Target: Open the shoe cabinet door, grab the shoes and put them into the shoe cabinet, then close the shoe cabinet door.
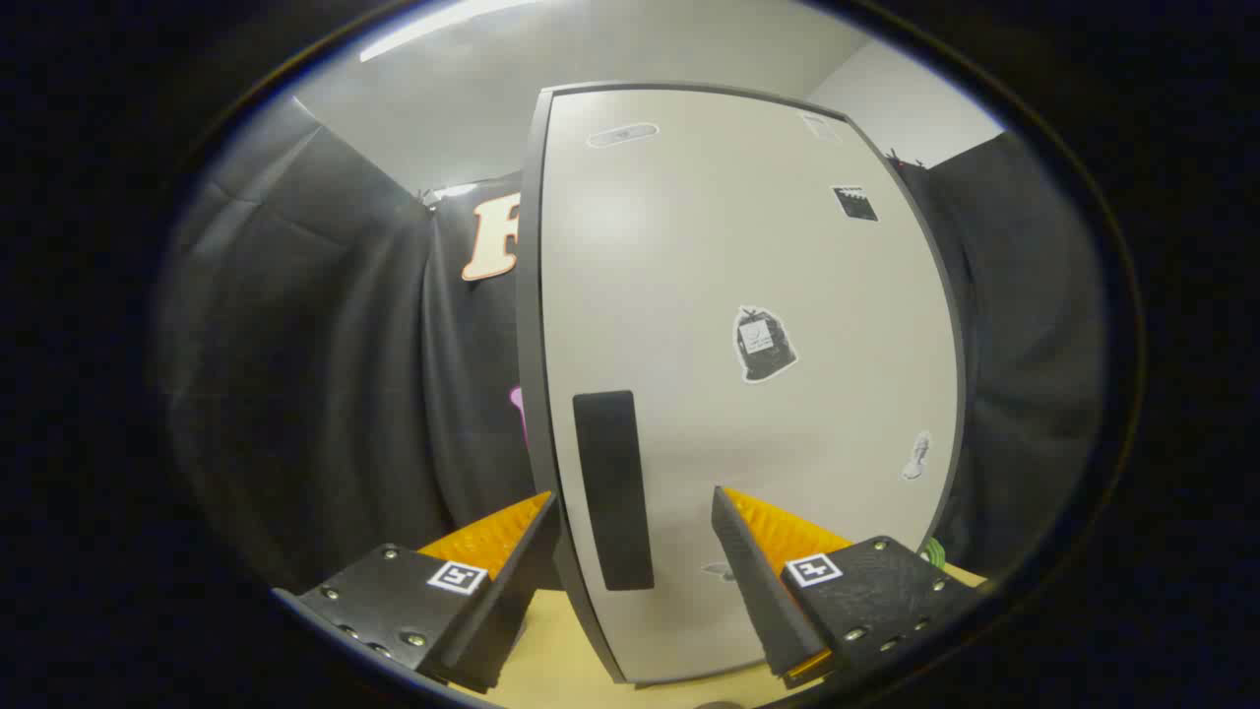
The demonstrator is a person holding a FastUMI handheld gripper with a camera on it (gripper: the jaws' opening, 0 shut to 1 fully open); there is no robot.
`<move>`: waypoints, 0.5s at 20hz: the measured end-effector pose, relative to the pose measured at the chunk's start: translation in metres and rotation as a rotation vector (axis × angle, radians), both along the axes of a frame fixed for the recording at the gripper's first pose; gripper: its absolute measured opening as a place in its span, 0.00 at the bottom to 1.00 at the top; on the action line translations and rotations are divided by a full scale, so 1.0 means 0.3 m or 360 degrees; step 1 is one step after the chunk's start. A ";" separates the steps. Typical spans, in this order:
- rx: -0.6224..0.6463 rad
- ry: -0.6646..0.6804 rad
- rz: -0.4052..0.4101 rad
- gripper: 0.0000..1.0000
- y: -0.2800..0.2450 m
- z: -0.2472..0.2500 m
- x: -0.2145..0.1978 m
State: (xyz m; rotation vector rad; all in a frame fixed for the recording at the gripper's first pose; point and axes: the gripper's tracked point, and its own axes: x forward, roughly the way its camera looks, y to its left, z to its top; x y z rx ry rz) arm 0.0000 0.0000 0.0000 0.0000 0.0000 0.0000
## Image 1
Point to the black backdrop cloth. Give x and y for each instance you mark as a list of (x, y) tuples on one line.
[(295, 394)]

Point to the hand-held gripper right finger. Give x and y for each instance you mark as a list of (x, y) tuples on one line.
[(758, 591)]

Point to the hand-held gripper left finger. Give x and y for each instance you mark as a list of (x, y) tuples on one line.
[(512, 603)]

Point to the dark grey shoe cabinet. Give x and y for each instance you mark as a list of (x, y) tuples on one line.
[(529, 295)]

